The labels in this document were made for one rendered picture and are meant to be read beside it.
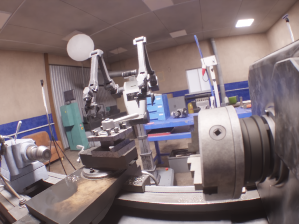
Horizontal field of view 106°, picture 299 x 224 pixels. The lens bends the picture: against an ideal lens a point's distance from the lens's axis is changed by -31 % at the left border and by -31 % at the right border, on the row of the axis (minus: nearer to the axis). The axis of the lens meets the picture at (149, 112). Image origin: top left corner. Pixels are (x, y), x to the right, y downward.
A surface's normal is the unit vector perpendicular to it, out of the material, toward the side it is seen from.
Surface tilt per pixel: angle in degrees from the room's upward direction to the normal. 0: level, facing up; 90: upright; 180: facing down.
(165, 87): 90
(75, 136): 90
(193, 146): 74
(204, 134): 45
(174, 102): 90
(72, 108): 90
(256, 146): 64
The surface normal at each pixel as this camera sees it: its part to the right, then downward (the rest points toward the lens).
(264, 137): -0.38, -0.47
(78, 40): 0.28, 0.12
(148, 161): -0.18, 0.13
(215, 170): -0.37, 0.00
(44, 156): 0.92, -0.13
